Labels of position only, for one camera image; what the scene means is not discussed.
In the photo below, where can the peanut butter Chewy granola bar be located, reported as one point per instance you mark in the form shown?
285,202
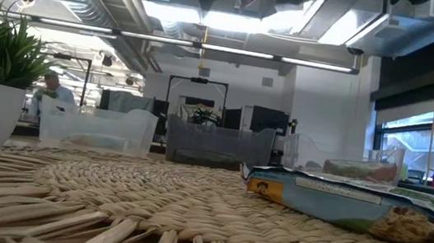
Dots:
98,141
334,210

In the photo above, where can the red Chewy granola bar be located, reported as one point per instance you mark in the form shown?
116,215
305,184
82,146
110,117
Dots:
360,171

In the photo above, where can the long linear ceiling light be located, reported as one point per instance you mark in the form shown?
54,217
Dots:
234,51

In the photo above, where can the black monitor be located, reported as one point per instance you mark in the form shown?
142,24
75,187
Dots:
269,120

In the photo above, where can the grey monitor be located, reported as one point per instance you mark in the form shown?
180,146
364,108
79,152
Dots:
124,102

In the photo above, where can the dark grey plastic bin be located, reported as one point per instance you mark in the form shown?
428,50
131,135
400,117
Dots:
218,142

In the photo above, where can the clear plastic bin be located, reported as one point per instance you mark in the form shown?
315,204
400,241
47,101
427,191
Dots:
308,157
96,123

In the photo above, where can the person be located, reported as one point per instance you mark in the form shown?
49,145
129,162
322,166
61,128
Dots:
59,91

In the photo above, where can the round wicker basket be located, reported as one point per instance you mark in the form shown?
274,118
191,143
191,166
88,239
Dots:
109,191

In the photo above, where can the black framed window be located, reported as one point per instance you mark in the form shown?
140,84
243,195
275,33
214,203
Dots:
413,141

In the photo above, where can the black rig frame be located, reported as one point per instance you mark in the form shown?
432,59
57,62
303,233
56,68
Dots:
199,80

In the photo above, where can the silver ventilation duct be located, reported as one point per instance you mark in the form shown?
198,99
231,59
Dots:
82,5

